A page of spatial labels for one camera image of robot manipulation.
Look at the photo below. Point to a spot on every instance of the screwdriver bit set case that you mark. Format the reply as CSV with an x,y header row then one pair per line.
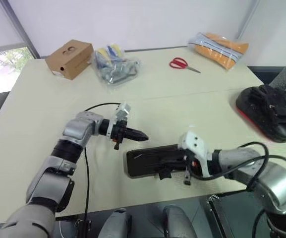
x,y
142,161

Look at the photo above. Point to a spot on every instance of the black framed panel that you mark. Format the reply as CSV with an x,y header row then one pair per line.
x,y
232,218

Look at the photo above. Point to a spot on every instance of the clear plastic bag of tools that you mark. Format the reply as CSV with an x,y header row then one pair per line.
x,y
115,67

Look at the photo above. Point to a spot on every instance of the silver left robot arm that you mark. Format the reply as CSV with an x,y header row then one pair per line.
x,y
80,126

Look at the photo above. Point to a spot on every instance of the grey window frame post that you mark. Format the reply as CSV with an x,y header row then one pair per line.
x,y
20,27

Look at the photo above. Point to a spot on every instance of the black metal bracket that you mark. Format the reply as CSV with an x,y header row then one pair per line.
x,y
83,228

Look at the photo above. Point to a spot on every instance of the brown cardboard box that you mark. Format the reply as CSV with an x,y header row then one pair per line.
x,y
71,57

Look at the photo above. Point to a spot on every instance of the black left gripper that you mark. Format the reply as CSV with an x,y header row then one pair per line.
x,y
120,132

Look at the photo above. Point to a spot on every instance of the grey wall post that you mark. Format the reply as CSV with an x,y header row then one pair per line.
x,y
248,18

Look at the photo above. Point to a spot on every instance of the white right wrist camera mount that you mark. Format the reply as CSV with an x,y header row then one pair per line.
x,y
194,143

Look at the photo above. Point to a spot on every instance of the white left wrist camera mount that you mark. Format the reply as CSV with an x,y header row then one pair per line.
x,y
121,112

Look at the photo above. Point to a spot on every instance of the plastic bag of orange cloths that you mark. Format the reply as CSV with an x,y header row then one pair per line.
x,y
224,52

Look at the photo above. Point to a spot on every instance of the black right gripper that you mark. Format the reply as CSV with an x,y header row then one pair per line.
x,y
188,164

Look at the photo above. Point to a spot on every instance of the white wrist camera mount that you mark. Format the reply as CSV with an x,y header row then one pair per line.
x,y
194,143
121,112

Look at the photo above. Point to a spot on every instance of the grey rounded shape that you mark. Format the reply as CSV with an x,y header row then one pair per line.
x,y
116,223
180,223

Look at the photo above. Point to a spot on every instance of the black cabinet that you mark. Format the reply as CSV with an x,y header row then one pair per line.
x,y
266,74

